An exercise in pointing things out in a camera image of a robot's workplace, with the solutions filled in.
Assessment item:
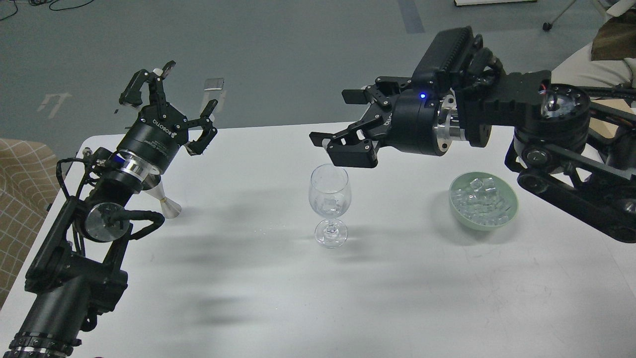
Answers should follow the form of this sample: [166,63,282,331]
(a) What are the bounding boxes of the wooden block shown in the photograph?
[590,99,634,138]

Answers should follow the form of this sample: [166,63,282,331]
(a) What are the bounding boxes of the beige checked cloth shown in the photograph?
[0,138,59,305]

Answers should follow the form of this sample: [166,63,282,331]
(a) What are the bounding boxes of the green bowl of ice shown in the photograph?
[448,172,519,231]

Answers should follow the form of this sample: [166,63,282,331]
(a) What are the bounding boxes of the seated person beige trousers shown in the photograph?
[551,0,636,89]

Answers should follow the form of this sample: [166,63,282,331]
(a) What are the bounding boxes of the clear wine glass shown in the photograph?
[309,164,352,249]

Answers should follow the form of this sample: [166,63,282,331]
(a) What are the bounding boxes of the grey floor plate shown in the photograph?
[204,78,225,91]

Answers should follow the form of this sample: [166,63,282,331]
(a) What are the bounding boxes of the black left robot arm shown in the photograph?
[3,61,218,358]

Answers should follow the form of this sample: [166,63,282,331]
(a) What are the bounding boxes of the steel cocktail jigger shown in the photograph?
[142,177,182,219]

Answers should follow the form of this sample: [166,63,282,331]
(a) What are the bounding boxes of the black floor cable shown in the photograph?
[0,0,95,21]

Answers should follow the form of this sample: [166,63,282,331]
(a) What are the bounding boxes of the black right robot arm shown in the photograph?
[310,69,635,243]

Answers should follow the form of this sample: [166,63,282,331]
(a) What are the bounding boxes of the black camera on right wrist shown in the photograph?
[410,26,483,99]

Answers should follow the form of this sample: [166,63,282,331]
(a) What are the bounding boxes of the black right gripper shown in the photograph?
[309,76,448,168]

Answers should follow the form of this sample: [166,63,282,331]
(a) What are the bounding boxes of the clear ice cube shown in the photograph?
[320,197,340,212]

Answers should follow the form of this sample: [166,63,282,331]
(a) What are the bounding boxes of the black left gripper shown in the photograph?
[117,61,218,175]

